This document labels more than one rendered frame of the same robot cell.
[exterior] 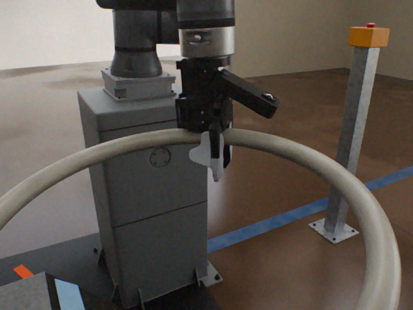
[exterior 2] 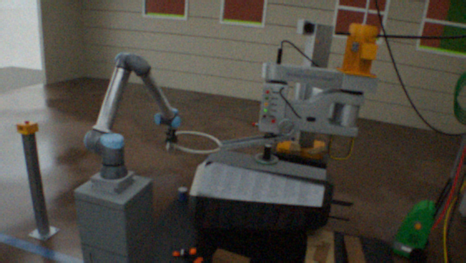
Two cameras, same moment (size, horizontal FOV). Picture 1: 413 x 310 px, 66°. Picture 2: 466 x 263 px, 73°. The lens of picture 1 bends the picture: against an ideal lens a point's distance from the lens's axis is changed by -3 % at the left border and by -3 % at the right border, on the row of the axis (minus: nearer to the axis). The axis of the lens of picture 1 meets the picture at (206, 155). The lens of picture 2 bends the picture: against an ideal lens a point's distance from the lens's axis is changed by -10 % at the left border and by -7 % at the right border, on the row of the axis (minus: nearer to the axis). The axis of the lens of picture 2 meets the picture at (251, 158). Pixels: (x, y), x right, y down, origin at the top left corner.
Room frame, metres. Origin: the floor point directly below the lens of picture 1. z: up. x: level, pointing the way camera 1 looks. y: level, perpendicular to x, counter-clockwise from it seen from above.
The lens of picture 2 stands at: (2.21, 2.26, 1.98)
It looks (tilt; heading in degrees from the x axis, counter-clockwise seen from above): 22 degrees down; 219
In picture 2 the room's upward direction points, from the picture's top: 7 degrees clockwise
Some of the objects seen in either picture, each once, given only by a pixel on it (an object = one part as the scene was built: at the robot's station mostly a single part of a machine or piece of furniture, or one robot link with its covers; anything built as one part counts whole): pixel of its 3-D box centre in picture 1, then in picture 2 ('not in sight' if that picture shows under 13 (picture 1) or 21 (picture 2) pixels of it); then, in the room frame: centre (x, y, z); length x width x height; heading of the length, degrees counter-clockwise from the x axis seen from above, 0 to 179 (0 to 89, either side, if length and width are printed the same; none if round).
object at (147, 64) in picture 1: (136, 59); (113, 167); (1.23, 0.26, 0.98); 0.19 x 0.19 x 0.10
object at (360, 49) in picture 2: not in sight; (360, 49); (-0.54, 1.03, 1.88); 0.31 x 0.28 x 0.40; 42
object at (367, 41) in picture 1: (350, 141); (35, 181); (1.52, -0.72, 0.54); 0.20 x 0.20 x 1.09; 28
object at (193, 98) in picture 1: (206, 93); (171, 135); (0.55, 0.00, 1.01); 0.09 x 0.08 x 0.12; 72
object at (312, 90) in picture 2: not in sight; (320, 98); (-0.75, 0.62, 1.34); 0.74 x 0.34 x 0.25; 64
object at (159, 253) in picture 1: (146, 190); (118, 234); (1.23, 0.26, 0.43); 0.50 x 0.50 x 0.85; 29
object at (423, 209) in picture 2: not in sight; (420, 215); (-1.05, 1.80, 0.43); 0.35 x 0.35 x 0.87; 13
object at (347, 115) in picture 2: not in sight; (347, 113); (-0.55, 1.02, 1.32); 0.19 x 0.19 x 0.20
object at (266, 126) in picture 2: not in sight; (282, 108); (-0.16, 0.59, 1.30); 0.36 x 0.22 x 0.45; 132
